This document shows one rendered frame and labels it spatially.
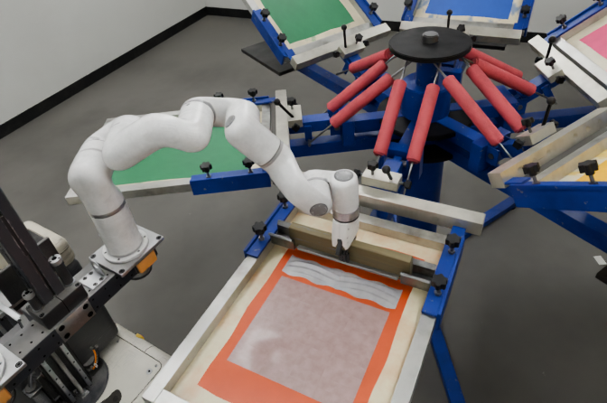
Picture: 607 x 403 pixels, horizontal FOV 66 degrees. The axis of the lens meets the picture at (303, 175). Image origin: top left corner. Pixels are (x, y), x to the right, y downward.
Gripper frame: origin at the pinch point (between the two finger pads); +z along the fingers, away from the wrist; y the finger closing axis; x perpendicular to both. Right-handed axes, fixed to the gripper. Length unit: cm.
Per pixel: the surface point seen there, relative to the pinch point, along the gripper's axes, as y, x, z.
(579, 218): -48, 61, 9
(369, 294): 8.6, 10.1, 5.2
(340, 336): 23.8, 7.6, 6.0
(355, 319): 17.4, 9.2, 6.0
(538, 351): -59, 66, 102
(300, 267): 7.0, -13.0, 5.4
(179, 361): 48, -26, 3
